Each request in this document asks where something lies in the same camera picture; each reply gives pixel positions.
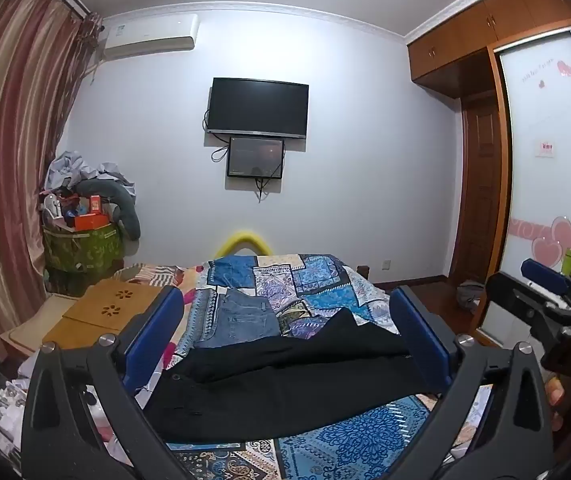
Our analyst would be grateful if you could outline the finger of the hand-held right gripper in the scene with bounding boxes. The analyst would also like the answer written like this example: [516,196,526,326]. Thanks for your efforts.
[486,271,566,348]
[521,259,571,306]

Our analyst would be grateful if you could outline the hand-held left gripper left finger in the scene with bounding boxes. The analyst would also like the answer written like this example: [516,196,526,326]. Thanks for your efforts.
[20,286,191,480]

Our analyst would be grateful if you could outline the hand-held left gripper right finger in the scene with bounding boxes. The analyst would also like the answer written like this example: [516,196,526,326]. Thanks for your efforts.
[389,285,556,480]

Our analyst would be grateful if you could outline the black pants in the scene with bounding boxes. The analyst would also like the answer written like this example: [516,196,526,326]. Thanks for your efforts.
[142,307,446,443]

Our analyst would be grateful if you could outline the person's right hand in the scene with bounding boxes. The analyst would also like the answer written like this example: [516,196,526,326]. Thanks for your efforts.
[544,376,571,433]

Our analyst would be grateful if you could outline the grey bag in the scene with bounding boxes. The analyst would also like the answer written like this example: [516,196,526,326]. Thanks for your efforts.
[457,281,487,312]

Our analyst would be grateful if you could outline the orange striped blanket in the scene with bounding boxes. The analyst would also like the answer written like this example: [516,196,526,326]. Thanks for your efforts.
[114,261,188,288]

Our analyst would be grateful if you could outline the bamboo folding table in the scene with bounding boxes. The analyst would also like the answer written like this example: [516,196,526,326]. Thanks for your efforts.
[42,279,167,352]

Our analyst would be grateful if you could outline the blue jeans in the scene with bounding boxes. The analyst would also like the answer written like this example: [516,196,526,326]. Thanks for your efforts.
[195,287,281,350]

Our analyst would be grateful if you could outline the wooden room door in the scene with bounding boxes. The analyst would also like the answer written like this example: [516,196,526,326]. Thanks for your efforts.
[459,91,505,287]

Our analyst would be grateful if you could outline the green storage box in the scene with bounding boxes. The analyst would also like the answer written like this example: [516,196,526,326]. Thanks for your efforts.
[42,224,122,272]

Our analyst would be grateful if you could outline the yellow foam arch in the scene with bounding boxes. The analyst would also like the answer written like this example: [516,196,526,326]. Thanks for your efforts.
[213,229,272,260]

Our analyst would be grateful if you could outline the blue patchwork blanket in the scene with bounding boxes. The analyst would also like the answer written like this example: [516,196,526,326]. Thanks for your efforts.
[115,252,496,480]

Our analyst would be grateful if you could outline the heart print sliding door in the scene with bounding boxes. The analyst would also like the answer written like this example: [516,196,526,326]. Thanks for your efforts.
[479,24,571,347]

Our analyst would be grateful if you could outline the grey plush pillow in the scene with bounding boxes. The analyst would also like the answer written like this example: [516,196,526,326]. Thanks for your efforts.
[76,179,142,241]

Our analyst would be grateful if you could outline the orange box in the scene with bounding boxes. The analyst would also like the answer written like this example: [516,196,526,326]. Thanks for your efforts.
[72,213,112,232]

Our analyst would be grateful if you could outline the beige mat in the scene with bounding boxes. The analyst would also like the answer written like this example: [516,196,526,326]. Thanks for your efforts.
[0,294,83,363]

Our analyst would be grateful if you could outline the pile of grey clothes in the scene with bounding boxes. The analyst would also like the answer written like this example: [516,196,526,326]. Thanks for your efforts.
[44,149,136,197]

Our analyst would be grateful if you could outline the white patterned cloth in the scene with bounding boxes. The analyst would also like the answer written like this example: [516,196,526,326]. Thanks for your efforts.
[0,360,33,463]

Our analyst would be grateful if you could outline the small black monitor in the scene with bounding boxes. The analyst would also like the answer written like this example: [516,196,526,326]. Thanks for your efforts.
[226,135,287,180]

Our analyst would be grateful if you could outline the striped red curtain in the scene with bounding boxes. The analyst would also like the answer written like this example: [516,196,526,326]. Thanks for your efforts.
[0,0,102,363]

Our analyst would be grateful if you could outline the wooden overhead cabinet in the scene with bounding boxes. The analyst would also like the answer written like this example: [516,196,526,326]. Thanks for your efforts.
[407,0,571,93]

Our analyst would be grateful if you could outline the white air conditioner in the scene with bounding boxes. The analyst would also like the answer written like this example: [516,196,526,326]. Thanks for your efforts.
[100,13,200,60]

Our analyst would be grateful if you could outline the black wall television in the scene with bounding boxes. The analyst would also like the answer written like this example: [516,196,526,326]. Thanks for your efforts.
[206,77,311,140]

